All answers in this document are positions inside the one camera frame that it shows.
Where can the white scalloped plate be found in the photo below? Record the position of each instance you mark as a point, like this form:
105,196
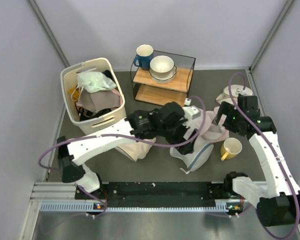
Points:
165,78

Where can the pink trimmed mesh laundry bag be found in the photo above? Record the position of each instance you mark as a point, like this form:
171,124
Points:
214,133

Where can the bear print cream bag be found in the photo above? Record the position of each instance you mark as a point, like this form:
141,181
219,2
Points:
134,151

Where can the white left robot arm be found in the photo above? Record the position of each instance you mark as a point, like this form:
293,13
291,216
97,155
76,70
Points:
136,127

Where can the cream ceramic bowl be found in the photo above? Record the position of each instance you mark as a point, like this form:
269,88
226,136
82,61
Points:
162,64

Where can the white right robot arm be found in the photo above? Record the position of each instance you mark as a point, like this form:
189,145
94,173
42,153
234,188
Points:
279,203

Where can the beige trimmed cream mesh bag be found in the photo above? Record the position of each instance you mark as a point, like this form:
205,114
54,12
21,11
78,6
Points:
236,90

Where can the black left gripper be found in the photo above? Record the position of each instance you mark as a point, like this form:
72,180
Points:
184,128

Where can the black wire wooden shelf rack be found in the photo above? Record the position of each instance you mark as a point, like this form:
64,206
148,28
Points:
159,88

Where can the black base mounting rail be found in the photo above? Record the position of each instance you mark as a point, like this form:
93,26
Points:
163,194

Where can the yellow ceramic mug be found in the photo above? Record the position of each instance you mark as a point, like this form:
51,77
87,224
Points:
230,148

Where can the blue ceramic mug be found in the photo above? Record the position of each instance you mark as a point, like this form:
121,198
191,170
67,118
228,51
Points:
144,55

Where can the pile of clothes in basket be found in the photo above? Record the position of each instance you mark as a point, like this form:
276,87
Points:
95,94

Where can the blue zipper white mesh bag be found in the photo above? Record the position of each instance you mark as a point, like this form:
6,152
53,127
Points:
202,150

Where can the cream plastic laundry basket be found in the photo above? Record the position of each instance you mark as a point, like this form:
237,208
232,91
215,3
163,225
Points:
68,80

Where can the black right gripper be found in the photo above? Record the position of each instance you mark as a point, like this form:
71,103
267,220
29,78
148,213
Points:
226,108

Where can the grey slotted cable duct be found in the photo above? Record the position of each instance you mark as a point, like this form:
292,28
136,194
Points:
95,207

